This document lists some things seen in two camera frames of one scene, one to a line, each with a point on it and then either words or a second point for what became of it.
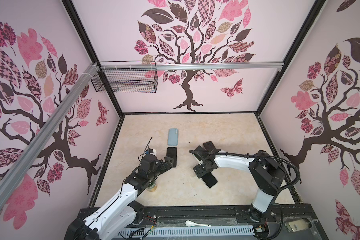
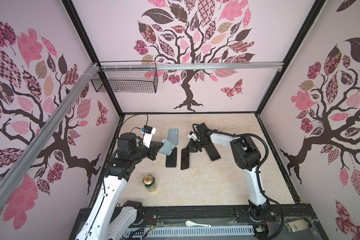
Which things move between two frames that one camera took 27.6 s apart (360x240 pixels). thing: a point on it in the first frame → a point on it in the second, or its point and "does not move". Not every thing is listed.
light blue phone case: (173, 137) does not move
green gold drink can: (152, 186) does not move
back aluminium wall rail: (192, 66) does not move
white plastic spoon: (190, 223) does not move
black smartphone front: (209, 179) → (184, 159)
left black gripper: (168, 165) → (153, 149)
